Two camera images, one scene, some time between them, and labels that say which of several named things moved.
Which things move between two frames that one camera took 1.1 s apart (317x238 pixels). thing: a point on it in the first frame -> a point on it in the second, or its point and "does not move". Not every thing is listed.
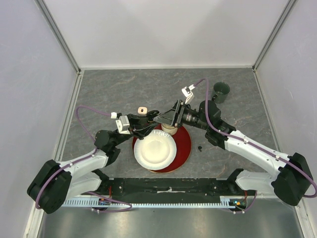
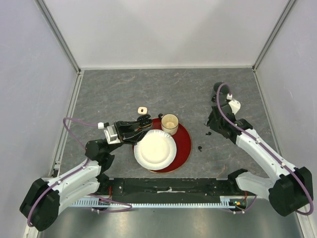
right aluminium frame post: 285,12 does not move
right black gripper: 174,116 -> 210,122
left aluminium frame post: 50,20 does not move
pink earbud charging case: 142,110 does not move
